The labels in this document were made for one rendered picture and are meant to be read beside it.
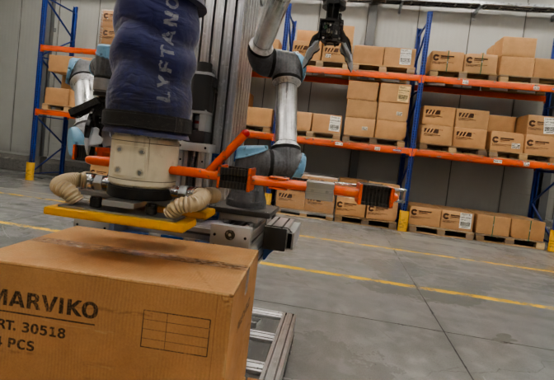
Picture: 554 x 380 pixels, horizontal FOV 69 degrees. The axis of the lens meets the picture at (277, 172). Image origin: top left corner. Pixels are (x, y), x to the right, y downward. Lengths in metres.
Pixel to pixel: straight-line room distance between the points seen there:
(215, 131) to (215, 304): 0.92
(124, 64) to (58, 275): 0.50
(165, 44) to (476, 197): 9.17
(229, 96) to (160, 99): 0.70
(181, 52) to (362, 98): 7.21
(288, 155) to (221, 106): 0.37
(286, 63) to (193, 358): 1.12
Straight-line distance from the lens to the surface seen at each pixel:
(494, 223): 8.67
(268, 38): 1.53
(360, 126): 8.08
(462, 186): 9.76
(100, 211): 1.03
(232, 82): 1.68
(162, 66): 1.02
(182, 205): 0.96
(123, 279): 0.95
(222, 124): 1.67
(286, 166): 1.47
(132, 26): 1.06
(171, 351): 0.97
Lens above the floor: 1.25
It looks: 3 degrees down
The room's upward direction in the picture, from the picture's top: 6 degrees clockwise
